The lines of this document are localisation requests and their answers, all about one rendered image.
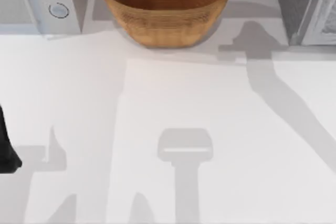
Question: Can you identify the pale microwave oven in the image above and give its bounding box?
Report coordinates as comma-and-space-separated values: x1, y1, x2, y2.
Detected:
0, 0, 93, 36

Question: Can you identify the brown woven basket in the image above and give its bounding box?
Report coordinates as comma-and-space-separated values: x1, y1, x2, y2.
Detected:
100, 0, 233, 49

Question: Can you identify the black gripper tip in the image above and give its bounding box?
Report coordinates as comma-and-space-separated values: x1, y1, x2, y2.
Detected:
0, 105, 23, 175

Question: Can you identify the round silver microwave knob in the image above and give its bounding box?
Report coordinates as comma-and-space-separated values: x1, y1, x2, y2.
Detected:
48, 2, 70, 19

